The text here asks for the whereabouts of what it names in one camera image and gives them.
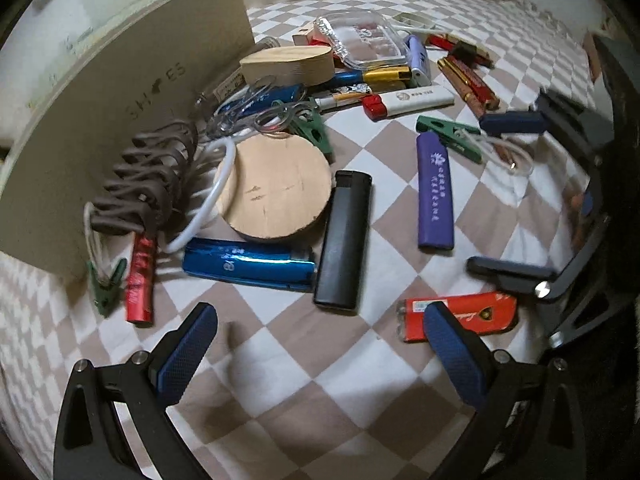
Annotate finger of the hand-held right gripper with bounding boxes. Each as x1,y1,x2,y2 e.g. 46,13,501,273
466,214,612,304
479,91,615,162

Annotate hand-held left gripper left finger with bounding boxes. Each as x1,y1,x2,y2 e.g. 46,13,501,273
52,302,219,480

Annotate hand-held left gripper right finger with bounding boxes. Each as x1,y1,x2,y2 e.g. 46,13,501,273
424,302,587,480

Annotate black lighter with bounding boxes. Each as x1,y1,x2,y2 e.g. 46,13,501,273
313,170,373,315

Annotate white cardboard shoe box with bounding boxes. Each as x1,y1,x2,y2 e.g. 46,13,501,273
0,0,257,288

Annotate orange red lighter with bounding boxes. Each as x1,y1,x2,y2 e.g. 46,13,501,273
397,291,518,343

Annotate orange gold lighter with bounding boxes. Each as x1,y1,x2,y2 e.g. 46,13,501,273
437,57,501,111

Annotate dark red lighter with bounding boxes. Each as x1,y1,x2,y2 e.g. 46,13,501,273
447,55,496,101

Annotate green clothespin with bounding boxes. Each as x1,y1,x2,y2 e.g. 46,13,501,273
272,100,333,156
416,115,486,162
85,257,128,317

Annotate red metallic lighter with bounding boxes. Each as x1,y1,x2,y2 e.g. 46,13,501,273
125,232,158,323

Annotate white lighter red cap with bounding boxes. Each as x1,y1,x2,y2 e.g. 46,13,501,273
361,85,456,121

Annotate purple lighter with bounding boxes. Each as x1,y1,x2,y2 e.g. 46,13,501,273
416,132,455,250

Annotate blue metallic lighter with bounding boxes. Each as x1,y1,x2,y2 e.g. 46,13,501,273
182,237,317,291

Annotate lavender lighter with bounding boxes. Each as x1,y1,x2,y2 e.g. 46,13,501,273
404,35,432,87

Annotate yellow gold lighter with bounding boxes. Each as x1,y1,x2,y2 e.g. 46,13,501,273
362,66,413,93

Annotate clear plastic case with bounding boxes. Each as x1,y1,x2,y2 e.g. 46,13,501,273
315,10,407,68

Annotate round wooden disc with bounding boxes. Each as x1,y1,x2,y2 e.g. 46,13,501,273
212,132,334,245

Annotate wooden oval box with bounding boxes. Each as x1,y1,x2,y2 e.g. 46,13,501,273
239,45,336,86

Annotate clear plastic tube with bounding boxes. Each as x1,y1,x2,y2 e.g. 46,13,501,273
195,72,251,111

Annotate thin white string loop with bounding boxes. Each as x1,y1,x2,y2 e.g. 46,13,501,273
457,127,536,178

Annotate white cable ring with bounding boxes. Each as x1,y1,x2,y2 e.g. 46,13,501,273
165,137,238,253

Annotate brown coiled hair tie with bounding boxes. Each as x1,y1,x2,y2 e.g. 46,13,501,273
82,119,201,236

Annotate clear handled scissors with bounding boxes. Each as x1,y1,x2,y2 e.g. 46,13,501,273
207,75,313,136

